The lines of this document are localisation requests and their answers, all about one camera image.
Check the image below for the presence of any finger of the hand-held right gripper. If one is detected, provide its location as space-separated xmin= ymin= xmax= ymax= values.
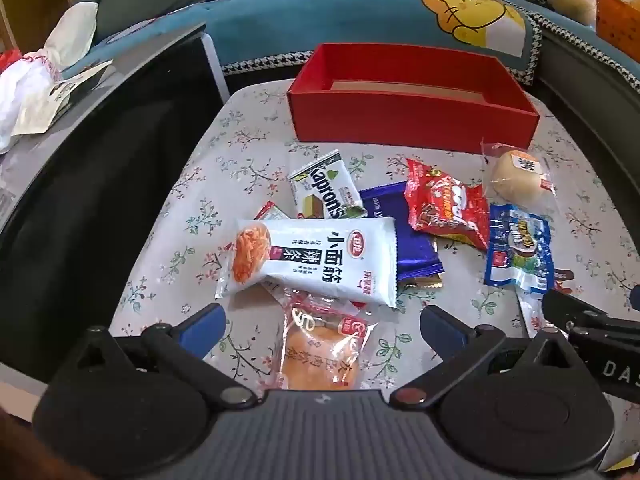
xmin=541 ymin=290 xmax=613 ymax=333

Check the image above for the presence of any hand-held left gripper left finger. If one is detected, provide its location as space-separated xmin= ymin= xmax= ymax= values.
xmin=75 ymin=303 xmax=258 ymax=408

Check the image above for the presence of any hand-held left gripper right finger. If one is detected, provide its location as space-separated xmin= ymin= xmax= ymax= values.
xmin=387 ymin=304 xmax=589 ymax=408

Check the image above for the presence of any gold foil snack packet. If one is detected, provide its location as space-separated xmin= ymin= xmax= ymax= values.
xmin=399 ymin=271 xmax=445 ymax=291

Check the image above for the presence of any blue white snack packet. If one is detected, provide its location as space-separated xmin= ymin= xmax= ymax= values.
xmin=483 ymin=203 xmax=555 ymax=293

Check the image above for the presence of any blue foil snack packet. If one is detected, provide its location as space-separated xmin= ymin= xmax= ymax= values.
xmin=360 ymin=181 xmax=445 ymax=285

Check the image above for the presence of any orange bread packet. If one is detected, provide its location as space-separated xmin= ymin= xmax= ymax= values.
xmin=260 ymin=282 xmax=381 ymax=392

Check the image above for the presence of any red candy packet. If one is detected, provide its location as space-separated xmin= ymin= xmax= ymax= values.
xmin=404 ymin=158 xmax=491 ymax=252

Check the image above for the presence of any white spicy strip packet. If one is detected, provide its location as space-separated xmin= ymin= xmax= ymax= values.
xmin=215 ymin=217 xmax=398 ymax=309

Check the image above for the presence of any clear pale bun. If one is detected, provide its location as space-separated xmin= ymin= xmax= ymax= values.
xmin=480 ymin=140 xmax=558 ymax=211

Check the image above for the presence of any green white wafer packet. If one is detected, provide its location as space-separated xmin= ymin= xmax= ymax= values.
xmin=287 ymin=150 xmax=366 ymax=221

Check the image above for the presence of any red cardboard box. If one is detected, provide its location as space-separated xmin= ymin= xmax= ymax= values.
xmin=286 ymin=42 xmax=541 ymax=153

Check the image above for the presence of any clear plastic snack wrapper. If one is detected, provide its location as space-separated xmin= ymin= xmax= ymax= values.
xmin=517 ymin=267 xmax=576 ymax=341

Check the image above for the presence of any floral tablecloth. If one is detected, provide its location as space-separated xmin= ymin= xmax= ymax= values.
xmin=107 ymin=80 xmax=640 ymax=391

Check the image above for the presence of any teal houndstooth edged sofa cover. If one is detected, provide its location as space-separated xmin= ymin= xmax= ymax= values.
xmin=525 ymin=7 xmax=640 ymax=66

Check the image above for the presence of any orange box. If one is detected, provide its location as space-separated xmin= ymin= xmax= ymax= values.
xmin=595 ymin=0 xmax=640 ymax=63

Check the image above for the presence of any white plastic bag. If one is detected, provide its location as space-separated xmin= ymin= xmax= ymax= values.
xmin=0 ymin=50 xmax=66 ymax=156

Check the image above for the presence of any teal lion print sofa cover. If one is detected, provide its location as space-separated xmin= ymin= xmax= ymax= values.
xmin=60 ymin=0 xmax=543 ymax=86

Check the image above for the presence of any cream cloth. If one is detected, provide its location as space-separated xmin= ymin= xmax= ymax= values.
xmin=45 ymin=2 xmax=101 ymax=68

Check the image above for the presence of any wooden cabinet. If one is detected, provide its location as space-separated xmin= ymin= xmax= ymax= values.
xmin=0 ymin=0 xmax=76 ymax=56

